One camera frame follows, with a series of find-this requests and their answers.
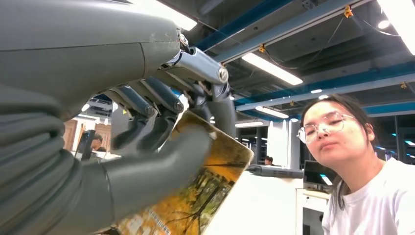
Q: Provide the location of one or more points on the person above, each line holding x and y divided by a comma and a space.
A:
373, 201
268, 160
97, 142

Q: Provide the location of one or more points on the white ceiling light strip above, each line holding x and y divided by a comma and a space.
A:
272, 112
272, 69
172, 16
400, 19

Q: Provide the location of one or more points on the yellow tree-print hotel card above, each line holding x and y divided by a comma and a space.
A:
210, 181

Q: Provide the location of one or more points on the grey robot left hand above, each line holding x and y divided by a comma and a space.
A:
81, 42

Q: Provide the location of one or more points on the black monitor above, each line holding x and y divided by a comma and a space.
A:
316, 173

